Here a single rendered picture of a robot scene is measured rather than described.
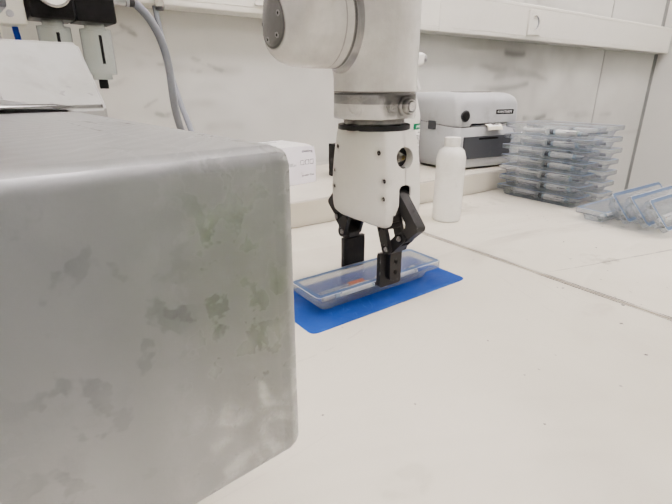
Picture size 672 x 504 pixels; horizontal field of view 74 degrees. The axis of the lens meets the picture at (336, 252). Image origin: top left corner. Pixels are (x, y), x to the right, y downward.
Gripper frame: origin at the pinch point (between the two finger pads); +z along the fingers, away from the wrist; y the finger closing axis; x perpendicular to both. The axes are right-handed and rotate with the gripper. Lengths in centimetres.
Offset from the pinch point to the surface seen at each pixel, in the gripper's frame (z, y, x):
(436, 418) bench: 3.5, -19.9, 10.5
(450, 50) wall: -29, 56, -77
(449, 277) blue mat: 3.4, -3.6, -10.1
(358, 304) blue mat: 3.4, -2.6, 3.8
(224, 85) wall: -19, 58, -9
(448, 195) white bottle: -1.5, 12.8, -28.5
